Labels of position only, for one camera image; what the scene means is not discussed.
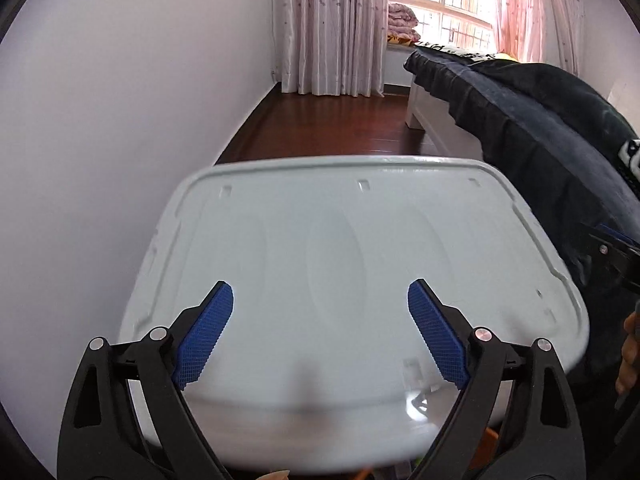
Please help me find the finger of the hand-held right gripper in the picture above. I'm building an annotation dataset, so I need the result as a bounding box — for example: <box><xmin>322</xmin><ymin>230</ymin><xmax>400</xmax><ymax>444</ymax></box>
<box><xmin>582</xmin><ymin>222</ymin><xmax>640</xmax><ymax>293</ymax></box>

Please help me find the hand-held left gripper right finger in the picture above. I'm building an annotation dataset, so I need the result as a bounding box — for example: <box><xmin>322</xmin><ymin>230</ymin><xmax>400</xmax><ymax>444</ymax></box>
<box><xmin>407</xmin><ymin>279</ymin><xmax>586</xmax><ymax>480</ymax></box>

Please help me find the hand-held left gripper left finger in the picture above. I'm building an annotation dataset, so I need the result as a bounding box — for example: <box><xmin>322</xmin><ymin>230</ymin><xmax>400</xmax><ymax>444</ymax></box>
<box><xmin>57</xmin><ymin>280</ymin><xmax>236</xmax><ymax>480</ymax></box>

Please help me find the person's right hand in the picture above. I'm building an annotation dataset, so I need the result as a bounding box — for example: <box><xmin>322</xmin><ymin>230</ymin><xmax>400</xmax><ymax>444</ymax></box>
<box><xmin>616</xmin><ymin>310</ymin><xmax>640</xmax><ymax>397</ymax></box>

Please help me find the black and white printed pillow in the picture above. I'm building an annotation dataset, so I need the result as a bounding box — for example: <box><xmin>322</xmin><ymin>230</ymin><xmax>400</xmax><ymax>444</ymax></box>
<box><xmin>617</xmin><ymin>136</ymin><xmax>640</xmax><ymax>186</ymax></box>

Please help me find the white plastic table lid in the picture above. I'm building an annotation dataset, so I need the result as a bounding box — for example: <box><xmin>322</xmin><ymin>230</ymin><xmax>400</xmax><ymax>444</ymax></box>
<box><xmin>117</xmin><ymin>155</ymin><xmax>591</xmax><ymax>461</ymax></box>

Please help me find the pink patterned curtain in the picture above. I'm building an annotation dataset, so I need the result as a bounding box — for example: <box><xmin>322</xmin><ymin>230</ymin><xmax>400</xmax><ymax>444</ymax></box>
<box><xmin>492</xmin><ymin>0</ymin><xmax>586</xmax><ymax>76</ymax></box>
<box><xmin>272</xmin><ymin>0</ymin><xmax>388</xmax><ymax>97</ymax></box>

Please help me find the stack of pink quilts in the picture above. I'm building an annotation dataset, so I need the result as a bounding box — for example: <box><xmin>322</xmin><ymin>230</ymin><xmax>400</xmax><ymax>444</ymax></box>
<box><xmin>387</xmin><ymin>2</ymin><xmax>422</xmax><ymax>43</ymax></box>

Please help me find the white bed frame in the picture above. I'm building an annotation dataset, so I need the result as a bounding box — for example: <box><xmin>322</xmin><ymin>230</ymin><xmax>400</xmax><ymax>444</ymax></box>
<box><xmin>406</xmin><ymin>82</ymin><xmax>483</xmax><ymax>161</ymax></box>

